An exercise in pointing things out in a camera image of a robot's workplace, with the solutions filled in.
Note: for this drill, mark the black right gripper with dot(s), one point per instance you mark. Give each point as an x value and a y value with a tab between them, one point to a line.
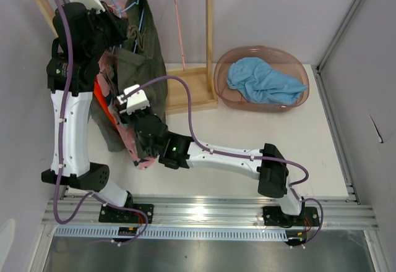
129	117

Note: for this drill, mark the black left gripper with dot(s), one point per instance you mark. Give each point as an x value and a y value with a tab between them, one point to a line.
119	25

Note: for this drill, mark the pink navy patterned shorts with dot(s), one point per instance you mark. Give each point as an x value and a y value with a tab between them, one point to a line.
108	69

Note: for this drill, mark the grey shorts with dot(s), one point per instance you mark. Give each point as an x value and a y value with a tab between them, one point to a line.
108	130

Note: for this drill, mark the blue hanger of olive shorts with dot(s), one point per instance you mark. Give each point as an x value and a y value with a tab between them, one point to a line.
135	13

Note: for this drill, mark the dark olive green shorts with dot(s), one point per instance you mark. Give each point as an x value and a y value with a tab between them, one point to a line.
144	66

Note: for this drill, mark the bright orange shorts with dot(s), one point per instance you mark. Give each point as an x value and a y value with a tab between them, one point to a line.
104	95

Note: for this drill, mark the pink hanger of blue shorts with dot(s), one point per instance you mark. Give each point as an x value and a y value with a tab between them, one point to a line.
180	37

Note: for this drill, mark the light blue shorts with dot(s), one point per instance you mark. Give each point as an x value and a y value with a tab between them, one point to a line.
259	83

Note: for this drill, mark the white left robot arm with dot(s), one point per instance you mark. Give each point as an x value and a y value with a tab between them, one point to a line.
71	75

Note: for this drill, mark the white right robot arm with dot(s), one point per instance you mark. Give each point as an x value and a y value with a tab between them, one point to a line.
176	151

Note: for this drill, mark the wooden clothes rack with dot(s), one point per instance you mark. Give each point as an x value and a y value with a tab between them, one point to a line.
198	79

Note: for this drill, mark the brown translucent plastic basket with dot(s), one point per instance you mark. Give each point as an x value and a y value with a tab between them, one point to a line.
276	58

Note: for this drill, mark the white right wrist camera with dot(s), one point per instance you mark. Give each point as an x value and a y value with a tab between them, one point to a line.
132	99

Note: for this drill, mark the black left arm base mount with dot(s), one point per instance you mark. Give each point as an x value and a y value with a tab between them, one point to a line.
111	215

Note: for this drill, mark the slotted grey cable duct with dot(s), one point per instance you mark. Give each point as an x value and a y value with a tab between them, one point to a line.
178	233

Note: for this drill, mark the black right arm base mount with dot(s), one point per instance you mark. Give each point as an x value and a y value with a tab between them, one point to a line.
273	216

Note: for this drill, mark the aluminium mounting rail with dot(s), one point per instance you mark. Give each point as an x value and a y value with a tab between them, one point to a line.
246	212

